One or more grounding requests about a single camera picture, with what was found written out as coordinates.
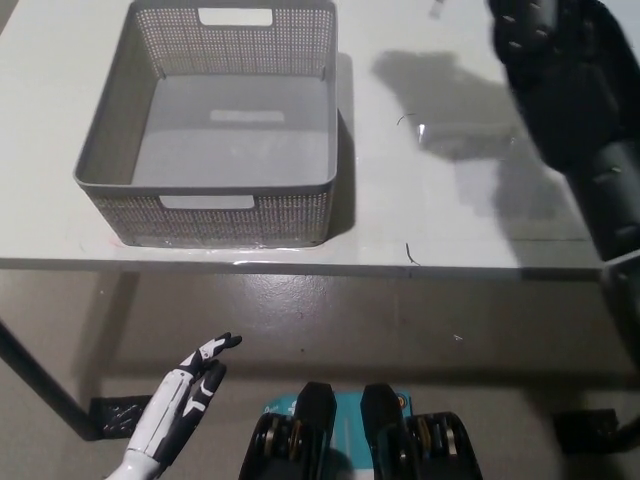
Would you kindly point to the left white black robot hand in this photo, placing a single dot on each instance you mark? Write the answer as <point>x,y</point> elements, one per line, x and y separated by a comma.
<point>175,405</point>

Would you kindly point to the black table foot plate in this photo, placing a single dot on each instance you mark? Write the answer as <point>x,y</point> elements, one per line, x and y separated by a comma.
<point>582,430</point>
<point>122,417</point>

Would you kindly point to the black ribbed robot body block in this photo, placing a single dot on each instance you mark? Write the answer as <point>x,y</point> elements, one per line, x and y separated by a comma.
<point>295,440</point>
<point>425,440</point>

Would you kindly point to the black table leg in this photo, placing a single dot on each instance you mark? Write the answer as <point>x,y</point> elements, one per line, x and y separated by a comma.
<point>50,385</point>

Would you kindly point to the grey perforated plastic basket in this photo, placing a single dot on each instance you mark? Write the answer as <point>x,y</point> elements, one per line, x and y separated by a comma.
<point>230,135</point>

